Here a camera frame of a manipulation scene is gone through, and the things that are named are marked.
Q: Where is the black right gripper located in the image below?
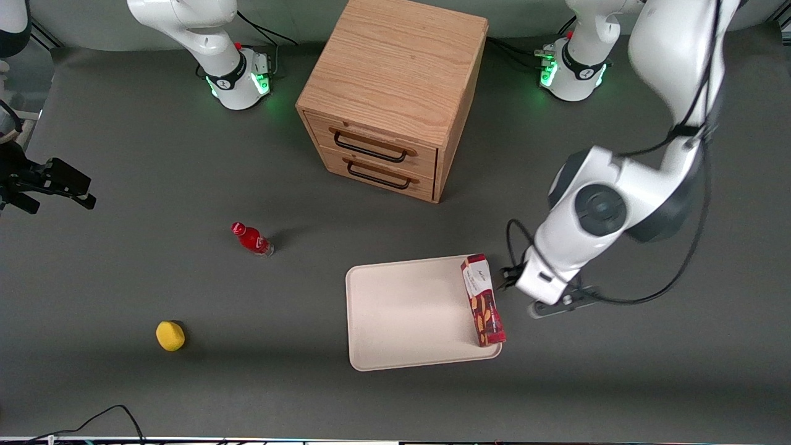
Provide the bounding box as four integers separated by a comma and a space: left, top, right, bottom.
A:
0, 141, 97, 215

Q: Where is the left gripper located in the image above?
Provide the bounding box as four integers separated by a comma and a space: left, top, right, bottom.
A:
496, 246, 582, 307

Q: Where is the red cookie box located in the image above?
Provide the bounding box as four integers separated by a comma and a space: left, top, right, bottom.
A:
460, 253, 507, 348

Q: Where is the cream rectangular plastic tray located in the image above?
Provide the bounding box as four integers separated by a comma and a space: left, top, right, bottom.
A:
345, 254, 502, 372

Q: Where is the dark grey table mat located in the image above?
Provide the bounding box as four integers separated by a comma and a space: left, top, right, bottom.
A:
0, 22, 791, 441

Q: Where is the yellow lemon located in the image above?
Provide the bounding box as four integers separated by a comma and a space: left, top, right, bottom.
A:
156, 320, 186, 352

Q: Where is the small red soda bottle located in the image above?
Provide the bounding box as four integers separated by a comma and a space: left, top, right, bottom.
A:
231, 222, 274, 258

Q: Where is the wooden two-drawer cabinet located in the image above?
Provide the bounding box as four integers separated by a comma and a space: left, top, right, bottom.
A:
295, 0, 489, 204

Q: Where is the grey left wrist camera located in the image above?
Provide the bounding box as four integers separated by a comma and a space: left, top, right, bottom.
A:
527, 285, 599, 320

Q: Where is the wooden drawer with black handle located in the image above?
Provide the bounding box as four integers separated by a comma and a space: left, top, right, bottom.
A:
321, 148, 437, 203
305, 111, 440, 180

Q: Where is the black metal drawer handle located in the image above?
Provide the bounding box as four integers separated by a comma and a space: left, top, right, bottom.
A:
347, 159, 412, 190
334, 131, 409, 164

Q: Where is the black left arm wrist cable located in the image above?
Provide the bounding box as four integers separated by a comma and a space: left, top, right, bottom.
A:
505, 0, 725, 307

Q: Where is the thin black cable loop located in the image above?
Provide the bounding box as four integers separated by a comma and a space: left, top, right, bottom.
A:
23, 405, 146, 445

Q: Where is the black left arm base cable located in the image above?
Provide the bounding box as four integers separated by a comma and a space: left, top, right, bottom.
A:
487, 19, 578, 70

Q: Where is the black arm base cable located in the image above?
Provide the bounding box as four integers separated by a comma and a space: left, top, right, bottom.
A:
237, 11, 298, 79
487, 19, 578, 70

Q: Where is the black right arm base cable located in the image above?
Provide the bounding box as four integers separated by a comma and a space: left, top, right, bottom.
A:
237, 11, 298, 79

